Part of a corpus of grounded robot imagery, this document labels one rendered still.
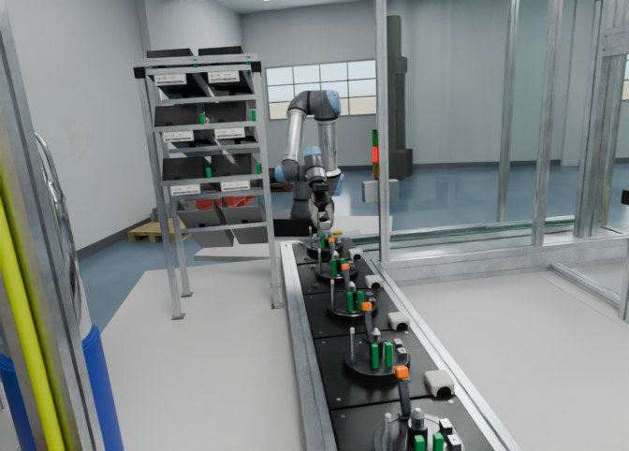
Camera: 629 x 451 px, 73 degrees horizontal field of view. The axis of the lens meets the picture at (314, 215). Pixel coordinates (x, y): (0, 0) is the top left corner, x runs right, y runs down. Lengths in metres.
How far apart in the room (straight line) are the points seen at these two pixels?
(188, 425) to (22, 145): 0.72
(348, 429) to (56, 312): 0.51
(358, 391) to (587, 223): 1.37
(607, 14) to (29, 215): 1.85
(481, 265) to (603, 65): 0.86
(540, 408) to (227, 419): 0.67
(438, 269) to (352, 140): 8.26
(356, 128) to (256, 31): 3.07
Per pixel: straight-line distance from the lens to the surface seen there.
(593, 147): 1.95
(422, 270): 1.56
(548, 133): 1.67
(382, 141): 1.41
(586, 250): 1.87
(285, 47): 10.04
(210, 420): 1.04
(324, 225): 1.56
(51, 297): 0.50
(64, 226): 0.80
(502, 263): 1.69
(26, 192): 0.47
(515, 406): 1.08
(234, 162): 1.37
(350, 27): 9.81
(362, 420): 0.82
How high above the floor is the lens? 1.51
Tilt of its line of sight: 15 degrees down
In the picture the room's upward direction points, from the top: 3 degrees counter-clockwise
